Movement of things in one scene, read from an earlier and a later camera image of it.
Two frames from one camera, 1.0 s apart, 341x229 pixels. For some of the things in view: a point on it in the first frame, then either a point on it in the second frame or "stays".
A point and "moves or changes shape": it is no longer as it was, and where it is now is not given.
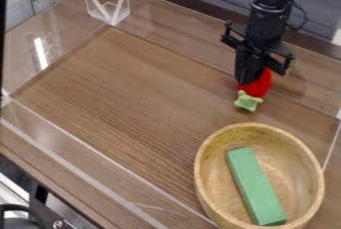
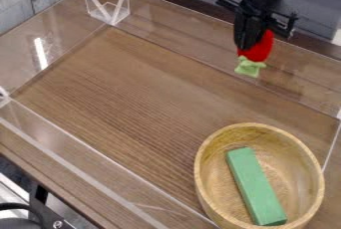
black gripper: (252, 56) to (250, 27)
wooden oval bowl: (291, 168) stays
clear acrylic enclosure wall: (90, 166) stays
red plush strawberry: (252, 91) moves or changes shape
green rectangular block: (255, 186) stays
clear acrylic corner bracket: (108, 12) stays
